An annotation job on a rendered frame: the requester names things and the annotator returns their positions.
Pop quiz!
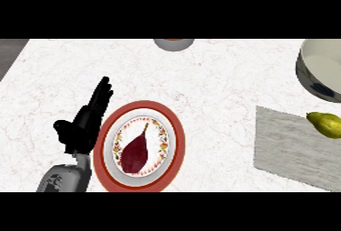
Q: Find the green pear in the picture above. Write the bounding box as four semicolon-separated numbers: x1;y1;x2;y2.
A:
306;111;341;139

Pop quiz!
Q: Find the large cream bowl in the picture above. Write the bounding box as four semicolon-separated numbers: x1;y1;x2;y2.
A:
294;39;341;104

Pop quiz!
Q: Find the small grey bowl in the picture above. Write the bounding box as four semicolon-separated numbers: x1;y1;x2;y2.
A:
154;39;197;52

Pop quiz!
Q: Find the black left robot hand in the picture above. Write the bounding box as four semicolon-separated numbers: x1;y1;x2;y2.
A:
52;76;115;155

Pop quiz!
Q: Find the dark red pear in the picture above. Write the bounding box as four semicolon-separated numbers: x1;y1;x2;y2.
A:
120;122;151;174

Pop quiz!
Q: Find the red rimmed white plate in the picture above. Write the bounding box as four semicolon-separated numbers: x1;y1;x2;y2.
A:
92;100;186;193

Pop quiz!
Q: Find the grey woven placemat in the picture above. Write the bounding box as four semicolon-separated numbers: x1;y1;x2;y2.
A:
253;105;341;192

